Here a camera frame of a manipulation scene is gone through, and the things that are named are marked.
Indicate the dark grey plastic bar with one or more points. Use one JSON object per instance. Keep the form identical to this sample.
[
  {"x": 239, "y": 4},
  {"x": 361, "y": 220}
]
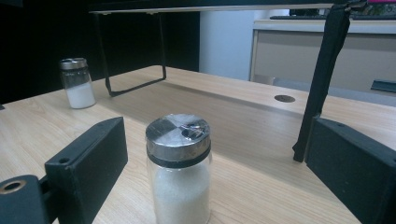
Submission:
[{"x": 384, "y": 86}]

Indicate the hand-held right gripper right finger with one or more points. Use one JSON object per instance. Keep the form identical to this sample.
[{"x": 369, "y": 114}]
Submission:
[{"x": 355, "y": 168}]

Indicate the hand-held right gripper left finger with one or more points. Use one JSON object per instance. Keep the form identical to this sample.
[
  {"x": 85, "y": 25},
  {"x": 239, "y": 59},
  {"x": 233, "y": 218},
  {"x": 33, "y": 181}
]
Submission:
[{"x": 87, "y": 168}]

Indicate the black shelf with metal legs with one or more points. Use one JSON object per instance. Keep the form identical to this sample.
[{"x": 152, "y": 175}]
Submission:
[{"x": 327, "y": 62}]

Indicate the glass salt shaker metal lid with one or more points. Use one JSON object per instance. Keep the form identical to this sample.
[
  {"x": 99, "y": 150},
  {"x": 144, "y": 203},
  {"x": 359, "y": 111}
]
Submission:
[
  {"x": 180, "y": 193},
  {"x": 80, "y": 95}
]

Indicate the beige wooden desk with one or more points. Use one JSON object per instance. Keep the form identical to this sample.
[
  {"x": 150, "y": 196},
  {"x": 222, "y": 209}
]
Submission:
[{"x": 295, "y": 53}]

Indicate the white partition panel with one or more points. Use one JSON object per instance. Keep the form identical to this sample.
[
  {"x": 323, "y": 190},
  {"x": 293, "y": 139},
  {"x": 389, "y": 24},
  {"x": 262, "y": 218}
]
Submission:
[{"x": 224, "y": 43}]

